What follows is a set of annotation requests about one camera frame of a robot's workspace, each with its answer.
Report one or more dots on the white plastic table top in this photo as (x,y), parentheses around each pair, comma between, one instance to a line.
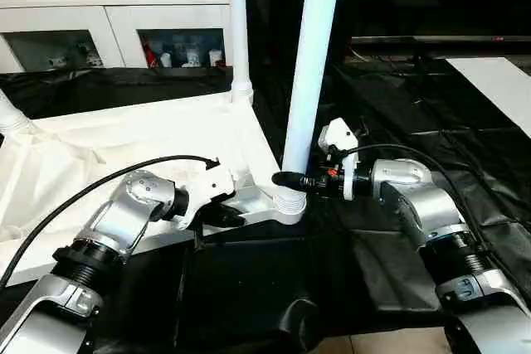
(124,138)

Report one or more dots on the white plastic table leg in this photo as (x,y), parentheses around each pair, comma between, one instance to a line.
(12,113)
(311,55)
(239,22)

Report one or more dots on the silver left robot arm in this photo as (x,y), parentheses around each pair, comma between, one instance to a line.
(124,213)

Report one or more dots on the black mat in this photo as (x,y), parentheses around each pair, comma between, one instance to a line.
(274,288)

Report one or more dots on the white flat board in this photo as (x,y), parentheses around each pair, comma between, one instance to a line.
(498,89)

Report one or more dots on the white cabinet with glass doors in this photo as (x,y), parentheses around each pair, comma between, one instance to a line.
(83,2)

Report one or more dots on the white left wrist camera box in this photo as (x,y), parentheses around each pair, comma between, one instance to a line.
(207,184)

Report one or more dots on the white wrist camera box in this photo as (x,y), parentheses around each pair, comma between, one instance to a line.
(338,137)
(207,184)

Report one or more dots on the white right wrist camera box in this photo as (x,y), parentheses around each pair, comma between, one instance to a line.
(338,137)

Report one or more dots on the black metal rail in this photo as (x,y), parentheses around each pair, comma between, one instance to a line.
(448,40)

